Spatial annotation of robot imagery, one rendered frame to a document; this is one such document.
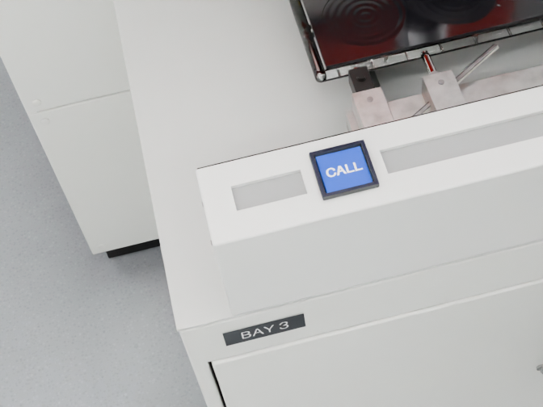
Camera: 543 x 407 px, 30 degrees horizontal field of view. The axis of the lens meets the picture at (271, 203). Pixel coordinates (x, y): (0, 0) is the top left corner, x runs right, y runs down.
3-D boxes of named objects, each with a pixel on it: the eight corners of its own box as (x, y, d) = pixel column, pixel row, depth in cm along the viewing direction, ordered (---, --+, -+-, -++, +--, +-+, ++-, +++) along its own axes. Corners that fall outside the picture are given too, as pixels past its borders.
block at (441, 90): (421, 93, 113) (422, 75, 111) (450, 86, 113) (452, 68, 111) (444, 147, 109) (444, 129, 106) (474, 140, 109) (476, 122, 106)
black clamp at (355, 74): (348, 82, 115) (347, 67, 113) (367, 77, 115) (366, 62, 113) (356, 105, 113) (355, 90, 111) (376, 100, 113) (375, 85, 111)
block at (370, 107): (351, 109, 113) (351, 92, 110) (381, 102, 113) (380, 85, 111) (372, 165, 108) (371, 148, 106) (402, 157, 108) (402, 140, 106)
